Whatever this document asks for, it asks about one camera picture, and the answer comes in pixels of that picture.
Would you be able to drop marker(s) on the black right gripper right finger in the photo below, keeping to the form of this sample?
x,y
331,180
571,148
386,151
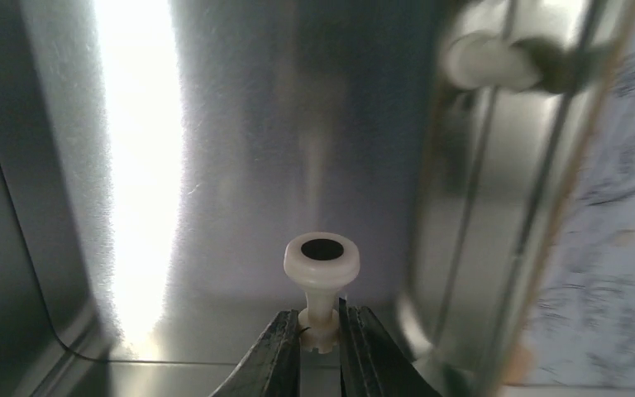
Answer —
x,y
371,363

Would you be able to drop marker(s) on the floral paper table cover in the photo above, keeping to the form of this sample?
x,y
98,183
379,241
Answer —
x,y
581,327

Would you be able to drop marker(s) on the metal tray with wooden rim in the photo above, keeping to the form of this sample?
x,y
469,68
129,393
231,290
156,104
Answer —
x,y
157,157

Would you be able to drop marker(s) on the white chess piece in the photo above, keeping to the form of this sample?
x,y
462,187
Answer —
x,y
321,264
479,60

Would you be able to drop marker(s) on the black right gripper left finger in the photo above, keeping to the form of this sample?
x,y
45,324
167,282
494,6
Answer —
x,y
272,366

